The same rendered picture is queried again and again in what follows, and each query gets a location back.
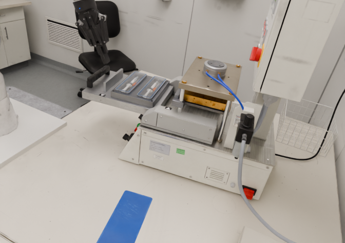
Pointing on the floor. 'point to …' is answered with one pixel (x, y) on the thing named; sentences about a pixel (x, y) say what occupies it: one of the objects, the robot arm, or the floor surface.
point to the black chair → (130, 66)
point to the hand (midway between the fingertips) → (103, 54)
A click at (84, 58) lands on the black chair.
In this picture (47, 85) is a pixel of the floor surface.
